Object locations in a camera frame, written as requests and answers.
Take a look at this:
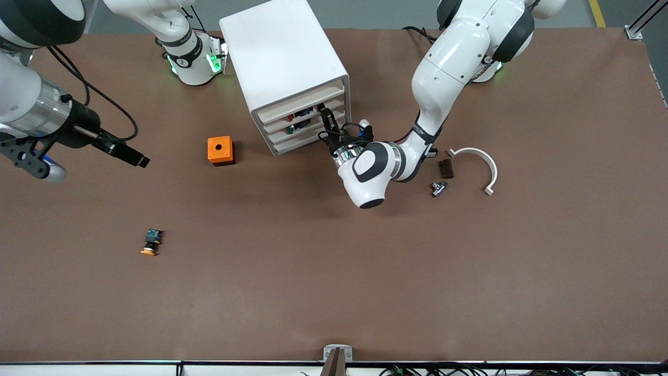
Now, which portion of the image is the white plastic drawer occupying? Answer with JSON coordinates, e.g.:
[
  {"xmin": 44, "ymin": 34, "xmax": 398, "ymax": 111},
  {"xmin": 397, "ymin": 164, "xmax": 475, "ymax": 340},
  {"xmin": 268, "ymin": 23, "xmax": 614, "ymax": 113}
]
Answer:
[
  {"xmin": 258, "ymin": 84, "xmax": 346, "ymax": 124},
  {"xmin": 263, "ymin": 98, "xmax": 347, "ymax": 135},
  {"xmin": 268, "ymin": 110, "xmax": 348, "ymax": 145},
  {"xmin": 271, "ymin": 120, "xmax": 351, "ymax": 157}
]

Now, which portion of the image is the white drawer cabinet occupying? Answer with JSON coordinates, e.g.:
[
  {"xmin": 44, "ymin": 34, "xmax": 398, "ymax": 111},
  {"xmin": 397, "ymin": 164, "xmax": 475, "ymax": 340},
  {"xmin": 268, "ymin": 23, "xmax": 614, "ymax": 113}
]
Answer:
[{"xmin": 219, "ymin": 0, "xmax": 352, "ymax": 157}]

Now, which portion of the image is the yellow push button blue body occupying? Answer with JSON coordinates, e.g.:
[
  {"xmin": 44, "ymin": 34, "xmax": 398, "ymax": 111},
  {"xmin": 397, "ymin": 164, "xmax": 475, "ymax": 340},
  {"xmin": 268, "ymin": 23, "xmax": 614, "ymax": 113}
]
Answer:
[{"xmin": 140, "ymin": 229, "xmax": 165, "ymax": 257}]

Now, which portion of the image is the orange box with hole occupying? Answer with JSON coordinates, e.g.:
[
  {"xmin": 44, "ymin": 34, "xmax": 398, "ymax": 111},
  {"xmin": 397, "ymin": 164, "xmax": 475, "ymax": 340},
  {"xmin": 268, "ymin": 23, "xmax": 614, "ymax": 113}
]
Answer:
[{"xmin": 207, "ymin": 136, "xmax": 236, "ymax": 167}]

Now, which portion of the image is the brown table mat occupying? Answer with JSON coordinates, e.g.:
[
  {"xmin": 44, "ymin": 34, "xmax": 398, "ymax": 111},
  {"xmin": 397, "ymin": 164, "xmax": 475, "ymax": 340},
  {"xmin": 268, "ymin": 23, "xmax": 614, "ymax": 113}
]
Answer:
[{"xmin": 0, "ymin": 26, "xmax": 668, "ymax": 364}]

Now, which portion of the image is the yellow floor tape strip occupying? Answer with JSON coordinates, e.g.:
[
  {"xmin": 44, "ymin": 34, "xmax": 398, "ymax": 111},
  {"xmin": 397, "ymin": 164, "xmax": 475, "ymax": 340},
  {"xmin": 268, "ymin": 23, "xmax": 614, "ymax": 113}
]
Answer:
[{"xmin": 588, "ymin": 0, "xmax": 607, "ymax": 28}]

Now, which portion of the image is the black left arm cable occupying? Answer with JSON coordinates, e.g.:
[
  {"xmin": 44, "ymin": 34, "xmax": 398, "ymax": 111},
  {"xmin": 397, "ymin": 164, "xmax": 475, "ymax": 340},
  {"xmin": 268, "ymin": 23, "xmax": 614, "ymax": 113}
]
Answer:
[{"xmin": 317, "ymin": 121, "xmax": 368, "ymax": 147}]

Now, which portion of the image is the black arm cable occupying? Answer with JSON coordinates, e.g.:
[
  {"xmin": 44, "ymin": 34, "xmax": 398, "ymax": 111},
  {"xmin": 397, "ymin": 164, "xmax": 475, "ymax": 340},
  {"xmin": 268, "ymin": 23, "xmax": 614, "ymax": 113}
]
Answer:
[
  {"xmin": 46, "ymin": 45, "xmax": 139, "ymax": 143},
  {"xmin": 317, "ymin": 121, "xmax": 368, "ymax": 147}
]

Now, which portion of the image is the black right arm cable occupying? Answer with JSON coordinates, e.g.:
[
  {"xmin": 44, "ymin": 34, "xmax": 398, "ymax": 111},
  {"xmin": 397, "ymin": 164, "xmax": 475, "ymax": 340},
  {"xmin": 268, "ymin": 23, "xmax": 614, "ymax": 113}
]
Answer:
[{"xmin": 46, "ymin": 45, "xmax": 139, "ymax": 143}]

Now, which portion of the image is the black right camera bracket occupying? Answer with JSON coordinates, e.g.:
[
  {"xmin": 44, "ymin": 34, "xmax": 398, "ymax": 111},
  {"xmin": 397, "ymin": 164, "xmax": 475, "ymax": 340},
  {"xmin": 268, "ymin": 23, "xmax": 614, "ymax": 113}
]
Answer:
[{"xmin": 0, "ymin": 132, "xmax": 44, "ymax": 179}]

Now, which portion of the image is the black base power cable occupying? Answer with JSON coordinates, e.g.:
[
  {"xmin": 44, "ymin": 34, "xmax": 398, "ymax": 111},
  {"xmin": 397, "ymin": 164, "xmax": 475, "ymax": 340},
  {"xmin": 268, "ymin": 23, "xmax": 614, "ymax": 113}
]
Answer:
[{"xmin": 401, "ymin": 25, "xmax": 436, "ymax": 44}]

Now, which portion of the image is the white curved bracket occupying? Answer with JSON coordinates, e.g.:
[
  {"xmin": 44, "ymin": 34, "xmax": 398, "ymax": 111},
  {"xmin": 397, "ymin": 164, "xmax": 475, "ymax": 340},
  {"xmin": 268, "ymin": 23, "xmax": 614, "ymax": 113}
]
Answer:
[{"xmin": 447, "ymin": 147, "xmax": 498, "ymax": 197}]

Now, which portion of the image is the grey camera mount plate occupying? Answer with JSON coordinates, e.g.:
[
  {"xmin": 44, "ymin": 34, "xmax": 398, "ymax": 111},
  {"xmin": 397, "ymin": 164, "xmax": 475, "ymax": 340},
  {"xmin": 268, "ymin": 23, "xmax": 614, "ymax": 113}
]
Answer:
[{"xmin": 323, "ymin": 344, "xmax": 353, "ymax": 363}]

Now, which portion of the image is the brown camera post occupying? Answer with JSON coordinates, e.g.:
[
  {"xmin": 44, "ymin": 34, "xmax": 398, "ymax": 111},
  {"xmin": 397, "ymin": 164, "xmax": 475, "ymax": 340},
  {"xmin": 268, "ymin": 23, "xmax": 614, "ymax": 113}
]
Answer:
[{"xmin": 320, "ymin": 348, "xmax": 347, "ymax": 376}]

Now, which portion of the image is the aluminium frame profile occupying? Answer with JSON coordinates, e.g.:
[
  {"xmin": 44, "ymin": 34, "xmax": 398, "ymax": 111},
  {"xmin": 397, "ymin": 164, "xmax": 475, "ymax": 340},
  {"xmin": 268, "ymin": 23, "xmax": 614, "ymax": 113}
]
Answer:
[{"xmin": 624, "ymin": 0, "xmax": 668, "ymax": 41}]

